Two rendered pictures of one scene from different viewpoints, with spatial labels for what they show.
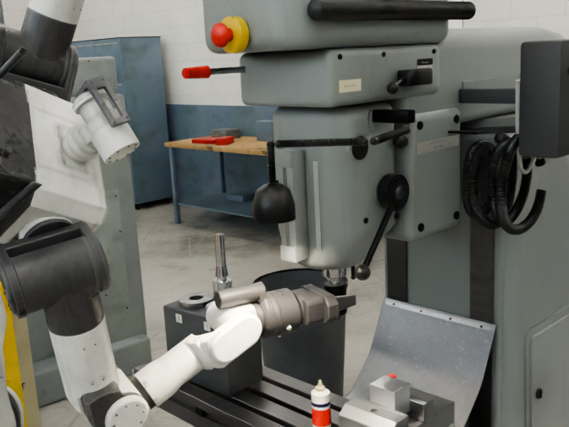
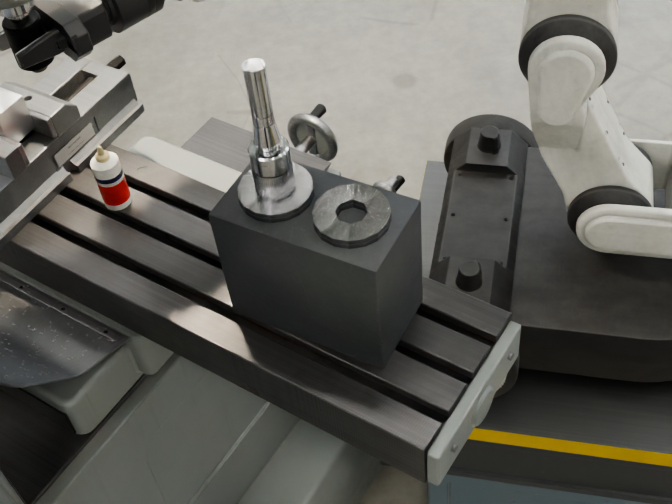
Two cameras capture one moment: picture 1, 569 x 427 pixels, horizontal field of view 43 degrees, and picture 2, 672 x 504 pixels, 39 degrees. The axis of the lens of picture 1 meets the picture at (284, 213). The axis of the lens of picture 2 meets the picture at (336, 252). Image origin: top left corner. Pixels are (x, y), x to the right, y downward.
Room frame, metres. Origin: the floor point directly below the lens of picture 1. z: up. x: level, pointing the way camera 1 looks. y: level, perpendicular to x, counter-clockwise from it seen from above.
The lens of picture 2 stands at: (2.47, 0.11, 1.92)
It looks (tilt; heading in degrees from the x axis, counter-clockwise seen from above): 48 degrees down; 172
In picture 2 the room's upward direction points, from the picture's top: 7 degrees counter-clockwise
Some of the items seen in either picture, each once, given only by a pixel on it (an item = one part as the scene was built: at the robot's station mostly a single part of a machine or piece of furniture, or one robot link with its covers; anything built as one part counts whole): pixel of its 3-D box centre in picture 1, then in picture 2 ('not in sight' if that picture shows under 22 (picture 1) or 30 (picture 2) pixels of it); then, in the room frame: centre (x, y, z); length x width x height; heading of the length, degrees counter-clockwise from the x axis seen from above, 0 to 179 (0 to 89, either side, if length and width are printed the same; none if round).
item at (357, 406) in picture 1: (372, 419); (33, 106); (1.28, -0.15, 1.03); 0.12 x 0.06 x 0.04; 46
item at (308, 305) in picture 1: (297, 308); (90, 10); (1.37, -0.02, 1.23); 0.13 x 0.12 x 0.10; 29
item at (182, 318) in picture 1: (212, 339); (320, 255); (1.70, 0.20, 1.04); 0.22 x 0.12 x 0.20; 49
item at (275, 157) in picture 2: (222, 280); (268, 148); (1.67, 0.16, 1.20); 0.05 x 0.05 x 0.01
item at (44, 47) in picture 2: not in sight; (42, 51); (1.44, -0.08, 1.23); 0.06 x 0.02 x 0.03; 119
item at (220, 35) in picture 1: (223, 35); not in sight; (1.24, 0.09, 1.76); 0.04 x 0.03 x 0.04; 44
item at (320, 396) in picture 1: (321, 403); (109, 174); (1.42, -0.06, 0.99); 0.04 x 0.04 x 0.11
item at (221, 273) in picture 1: (220, 257); (261, 106); (1.67, 0.16, 1.26); 0.03 x 0.03 x 0.11
